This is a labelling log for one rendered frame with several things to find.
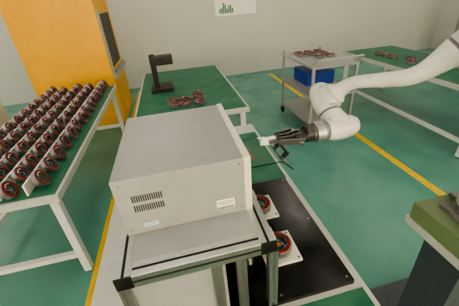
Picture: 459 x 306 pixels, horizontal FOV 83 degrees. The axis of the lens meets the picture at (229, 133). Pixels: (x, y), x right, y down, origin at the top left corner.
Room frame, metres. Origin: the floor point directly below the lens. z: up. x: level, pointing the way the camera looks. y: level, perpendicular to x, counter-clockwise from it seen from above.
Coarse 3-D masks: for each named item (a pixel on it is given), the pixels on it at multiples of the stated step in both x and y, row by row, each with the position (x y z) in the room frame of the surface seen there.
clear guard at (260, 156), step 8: (248, 144) 1.12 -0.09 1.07; (256, 144) 1.11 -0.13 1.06; (272, 144) 1.13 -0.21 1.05; (256, 152) 1.04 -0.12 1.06; (264, 152) 1.03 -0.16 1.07; (272, 152) 1.02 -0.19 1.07; (280, 152) 1.08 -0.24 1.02; (256, 160) 0.97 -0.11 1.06; (264, 160) 0.97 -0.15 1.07; (272, 160) 0.96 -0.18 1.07; (280, 160) 0.96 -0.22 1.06
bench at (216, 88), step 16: (144, 80) 3.59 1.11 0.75; (160, 80) 3.53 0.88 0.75; (176, 80) 3.46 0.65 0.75; (192, 80) 3.40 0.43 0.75; (208, 80) 3.34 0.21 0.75; (224, 80) 3.28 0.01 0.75; (144, 96) 2.90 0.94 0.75; (160, 96) 2.85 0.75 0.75; (176, 96) 2.81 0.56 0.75; (192, 96) 2.76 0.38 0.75; (208, 96) 2.72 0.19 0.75; (224, 96) 2.68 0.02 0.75; (240, 96) 2.64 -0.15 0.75; (144, 112) 2.42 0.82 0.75; (160, 112) 2.39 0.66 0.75; (240, 112) 2.32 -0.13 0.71
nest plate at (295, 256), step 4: (284, 232) 0.81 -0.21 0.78; (288, 232) 0.80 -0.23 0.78; (292, 240) 0.76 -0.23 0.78; (292, 244) 0.74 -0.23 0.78; (292, 248) 0.72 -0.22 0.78; (296, 248) 0.72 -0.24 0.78; (292, 252) 0.70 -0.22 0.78; (296, 252) 0.70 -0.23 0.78; (264, 256) 0.70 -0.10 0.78; (288, 256) 0.69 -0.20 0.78; (292, 256) 0.68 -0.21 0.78; (296, 256) 0.68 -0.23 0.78; (300, 256) 0.68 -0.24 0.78; (264, 260) 0.68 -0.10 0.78; (280, 260) 0.67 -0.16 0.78; (284, 260) 0.67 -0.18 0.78; (288, 260) 0.67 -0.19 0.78; (292, 260) 0.67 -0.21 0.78; (296, 260) 0.67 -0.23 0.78; (300, 260) 0.67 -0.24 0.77; (280, 264) 0.65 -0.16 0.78; (284, 264) 0.66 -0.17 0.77
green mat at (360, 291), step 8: (360, 288) 0.56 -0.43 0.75; (336, 296) 0.53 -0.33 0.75; (344, 296) 0.53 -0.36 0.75; (352, 296) 0.53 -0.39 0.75; (360, 296) 0.53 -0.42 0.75; (368, 296) 0.53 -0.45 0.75; (304, 304) 0.52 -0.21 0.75; (312, 304) 0.52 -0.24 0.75; (320, 304) 0.51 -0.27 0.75; (328, 304) 0.51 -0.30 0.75; (336, 304) 0.51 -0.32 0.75; (344, 304) 0.51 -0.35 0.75; (352, 304) 0.50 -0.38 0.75; (360, 304) 0.50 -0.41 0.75; (368, 304) 0.50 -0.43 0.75
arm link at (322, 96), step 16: (448, 48) 0.84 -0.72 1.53; (432, 64) 0.85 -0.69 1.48; (448, 64) 0.83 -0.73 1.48; (352, 80) 1.05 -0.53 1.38; (368, 80) 0.99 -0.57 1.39; (384, 80) 0.95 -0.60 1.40; (400, 80) 0.90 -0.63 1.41; (416, 80) 0.87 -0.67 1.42; (320, 96) 1.09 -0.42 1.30; (336, 96) 1.05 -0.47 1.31; (320, 112) 1.05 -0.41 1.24
